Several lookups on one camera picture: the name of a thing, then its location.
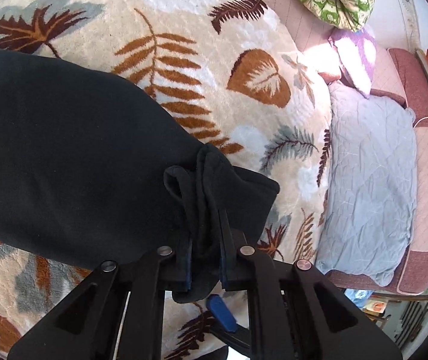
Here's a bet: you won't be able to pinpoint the grey quilted cushion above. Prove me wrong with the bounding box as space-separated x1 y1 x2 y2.
316 82 417 287

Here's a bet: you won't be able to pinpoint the leaf pattern fleece blanket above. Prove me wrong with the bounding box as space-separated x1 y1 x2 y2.
0 0 330 359

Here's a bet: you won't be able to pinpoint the pink quilted mattress cover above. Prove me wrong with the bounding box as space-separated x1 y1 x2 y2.
225 0 428 297

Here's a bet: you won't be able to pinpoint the black sweatpants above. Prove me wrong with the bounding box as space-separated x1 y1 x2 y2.
0 49 280 303

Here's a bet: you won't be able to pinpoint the purple floral pillow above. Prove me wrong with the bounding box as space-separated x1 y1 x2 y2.
329 24 377 98

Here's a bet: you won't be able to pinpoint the wooden side shelf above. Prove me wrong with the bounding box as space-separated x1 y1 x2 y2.
343 287 428 350

